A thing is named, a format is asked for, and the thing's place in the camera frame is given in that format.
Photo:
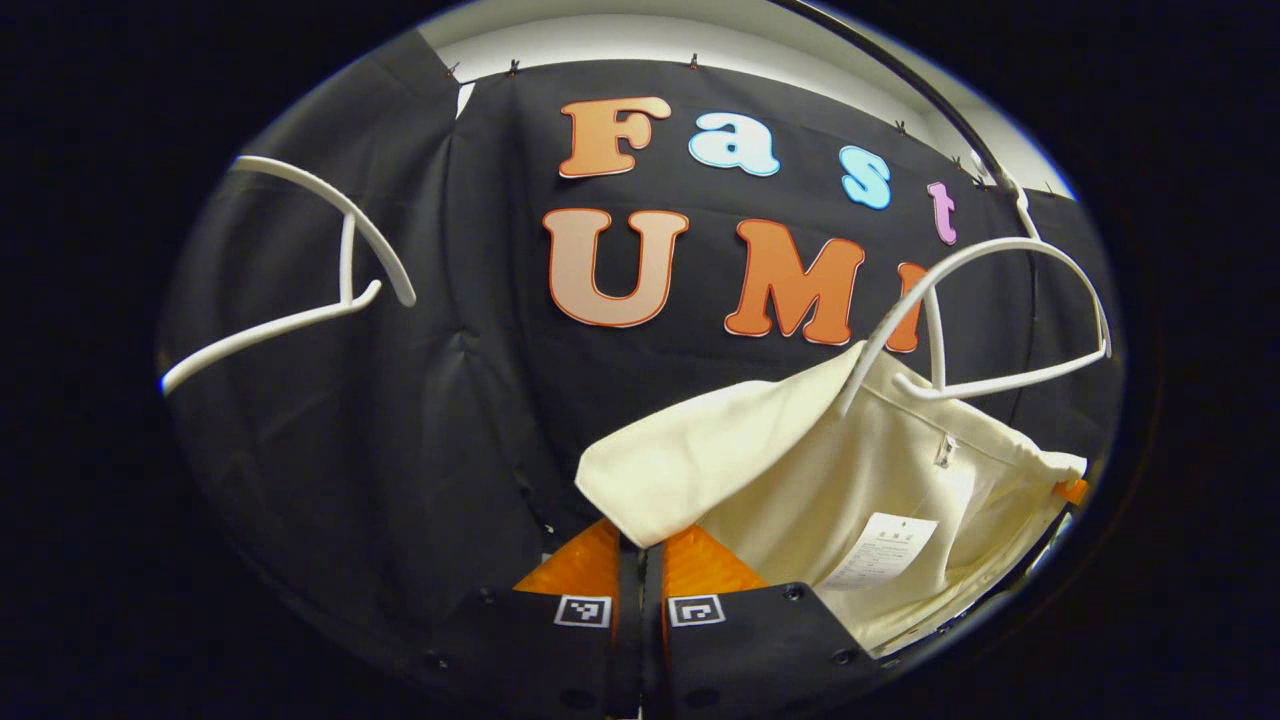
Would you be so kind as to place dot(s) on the black clothes rack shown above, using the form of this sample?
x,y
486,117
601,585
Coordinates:
x,y
905,72

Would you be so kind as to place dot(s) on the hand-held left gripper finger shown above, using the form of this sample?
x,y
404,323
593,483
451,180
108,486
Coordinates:
x,y
653,660
628,650

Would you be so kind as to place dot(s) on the cream button shirt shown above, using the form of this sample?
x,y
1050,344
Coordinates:
x,y
800,480

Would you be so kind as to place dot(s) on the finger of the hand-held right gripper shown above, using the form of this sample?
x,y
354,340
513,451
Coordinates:
x,y
1075,491

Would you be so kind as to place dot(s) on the black backdrop cloth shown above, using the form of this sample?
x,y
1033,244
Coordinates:
x,y
450,400

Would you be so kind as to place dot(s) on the white clothes hanger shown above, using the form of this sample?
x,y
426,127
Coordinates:
x,y
936,340
347,260

